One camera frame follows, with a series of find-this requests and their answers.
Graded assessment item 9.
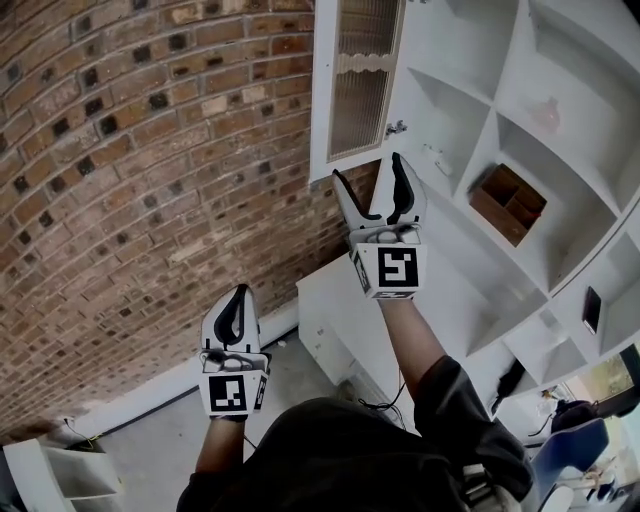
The pink glass vase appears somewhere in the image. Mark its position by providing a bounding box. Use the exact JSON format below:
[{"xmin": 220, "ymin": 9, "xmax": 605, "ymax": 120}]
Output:
[{"xmin": 529, "ymin": 97, "xmax": 561, "ymax": 132}]

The grey strapped pouch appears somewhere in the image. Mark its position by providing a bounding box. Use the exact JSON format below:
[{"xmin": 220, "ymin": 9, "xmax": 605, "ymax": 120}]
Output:
[{"xmin": 462, "ymin": 462, "xmax": 506, "ymax": 512}]

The blue chair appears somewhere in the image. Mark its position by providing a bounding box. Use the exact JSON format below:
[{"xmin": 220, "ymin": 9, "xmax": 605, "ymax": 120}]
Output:
[{"xmin": 530, "ymin": 417, "xmax": 611, "ymax": 512}]

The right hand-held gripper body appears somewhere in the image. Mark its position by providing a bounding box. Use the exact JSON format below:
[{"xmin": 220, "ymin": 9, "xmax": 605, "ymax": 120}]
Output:
[{"xmin": 349, "ymin": 224, "xmax": 426, "ymax": 301}]

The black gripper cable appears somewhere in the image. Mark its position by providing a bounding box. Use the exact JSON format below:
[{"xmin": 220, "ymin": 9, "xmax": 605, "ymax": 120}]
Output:
[{"xmin": 357, "ymin": 374, "xmax": 406, "ymax": 431}]

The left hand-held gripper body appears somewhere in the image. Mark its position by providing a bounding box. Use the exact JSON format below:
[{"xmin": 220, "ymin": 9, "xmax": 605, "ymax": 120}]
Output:
[{"xmin": 198, "ymin": 349, "xmax": 274, "ymax": 419}]

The white shelving unit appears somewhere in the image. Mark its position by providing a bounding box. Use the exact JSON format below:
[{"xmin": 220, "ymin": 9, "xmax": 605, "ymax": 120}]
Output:
[{"xmin": 372, "ymin": 0, "xmax": 640, "ymax": 359}]

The black bag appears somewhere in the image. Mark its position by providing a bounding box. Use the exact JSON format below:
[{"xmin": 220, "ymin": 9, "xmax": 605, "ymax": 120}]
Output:
[{"xmin": 549, "ymin": 398, "xmax": 601, "ymax": 434}]

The brown wooden organizer box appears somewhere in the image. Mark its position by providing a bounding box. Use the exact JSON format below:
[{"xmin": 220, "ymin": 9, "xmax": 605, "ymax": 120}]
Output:
[{"xmin": 468, "ymin": 162, "xmax": 549, "ymax": 247}]

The person's left forearm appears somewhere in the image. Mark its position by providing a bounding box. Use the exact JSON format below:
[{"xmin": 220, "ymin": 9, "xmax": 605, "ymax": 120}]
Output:
[{"xmin": 194, "ymin": 417, "xmax": 249, "ymax": 476}]

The white cabinet door ribbed glass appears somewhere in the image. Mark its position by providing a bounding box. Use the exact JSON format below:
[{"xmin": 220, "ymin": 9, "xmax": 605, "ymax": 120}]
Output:
[{"xmin": 308, "ymin": 0, "xmax": 407, "ymax": 185}]

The person's dark shirt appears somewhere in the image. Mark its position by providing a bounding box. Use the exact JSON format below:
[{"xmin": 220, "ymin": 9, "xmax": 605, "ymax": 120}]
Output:
[{"xmin": 177, "ymin": 354, "xmax": 536, "ymax": 512}]

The person's right forearm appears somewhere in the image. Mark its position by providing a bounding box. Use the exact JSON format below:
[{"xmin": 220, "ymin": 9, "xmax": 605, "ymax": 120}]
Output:
[{"xmin": 380, "ymin": 298, "xmax": 449, "ymax": 434}]

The small white shelf unit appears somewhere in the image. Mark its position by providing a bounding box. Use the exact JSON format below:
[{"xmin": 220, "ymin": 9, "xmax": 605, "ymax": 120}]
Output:
[{"xmin": 2, "ymin": 438, "xmax": 124, "ymax": 512}]

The black framed window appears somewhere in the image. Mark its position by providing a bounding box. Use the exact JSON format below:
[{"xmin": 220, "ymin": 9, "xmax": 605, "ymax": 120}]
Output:
[{"xmin": 549, "ymin": 344, "xmax": 640, "ymax": 416}]

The thin wall cable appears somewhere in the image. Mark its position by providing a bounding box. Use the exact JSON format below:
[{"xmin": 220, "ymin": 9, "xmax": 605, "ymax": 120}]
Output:
[{"xmin": 63, "ymin": 418, "xmax": 104, "ymax": 451}]

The white round stool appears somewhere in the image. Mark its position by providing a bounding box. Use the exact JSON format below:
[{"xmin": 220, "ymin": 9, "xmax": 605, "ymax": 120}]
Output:
[{"xmin": 542, "ymin": 484, "xmax": 576, "ymax": 512}]

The dark smartphone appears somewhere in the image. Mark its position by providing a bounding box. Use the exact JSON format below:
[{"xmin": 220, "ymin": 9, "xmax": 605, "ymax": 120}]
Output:
[{"xmin": 582, "ymin": 285, "xmax": 603, "ymax": 335}]

